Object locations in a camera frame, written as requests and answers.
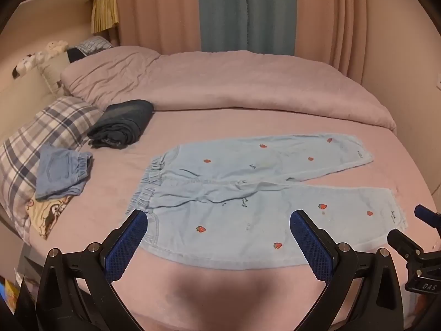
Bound small blue folded shorts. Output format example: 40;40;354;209
34;144;94;201

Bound pink curtain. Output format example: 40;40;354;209
114;0;202;54
294;0;371;80

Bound cartoon printed cloth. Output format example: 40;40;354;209
27;195;76;241

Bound white plush toy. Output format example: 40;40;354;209
12;40;69;78

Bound pink duvet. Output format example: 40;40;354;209
60;46;397;135

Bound yellow pleated cloth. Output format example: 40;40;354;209
90;0;119;32

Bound light blue strawberry pants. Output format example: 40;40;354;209
126;132;409;270

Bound dark folded pants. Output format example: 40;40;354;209
87;99;154;149

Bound bed with pink sheet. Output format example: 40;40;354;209
21;105;441;331

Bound colourful book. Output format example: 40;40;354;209
0;269;24;314

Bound plaid pillow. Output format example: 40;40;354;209
0;96;104;245

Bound teal curtain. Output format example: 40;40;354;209
197;0;297;56

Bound cream cushion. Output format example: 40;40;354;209
41;52;71;94

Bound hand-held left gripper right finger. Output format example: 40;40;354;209
289;209;404;331

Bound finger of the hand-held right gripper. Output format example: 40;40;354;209
414;204;441;229
387;229;424;267

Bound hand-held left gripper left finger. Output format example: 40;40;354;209
36;209;149;331

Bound blue checked cloth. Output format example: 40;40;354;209
74;35;114;56

